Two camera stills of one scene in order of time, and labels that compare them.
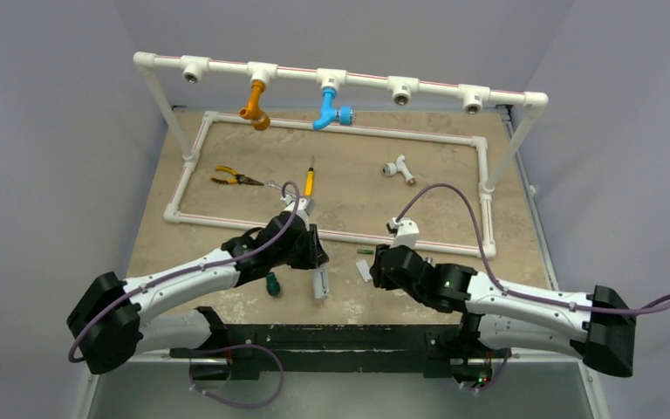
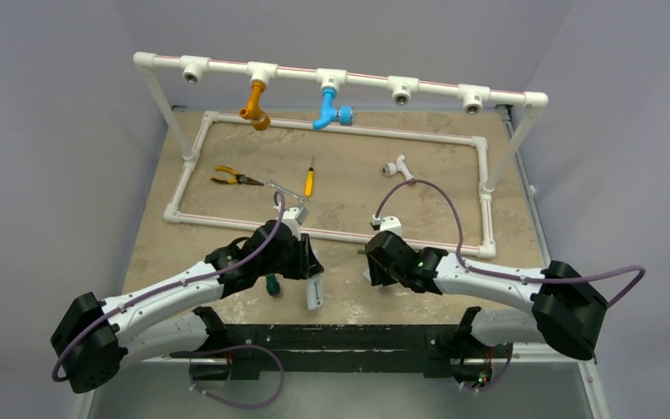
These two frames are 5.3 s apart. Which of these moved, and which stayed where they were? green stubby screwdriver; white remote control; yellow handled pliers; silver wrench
Moved: white remote control
Stayed: yellow handled pliers; green stubby screwdriver; silver wrench
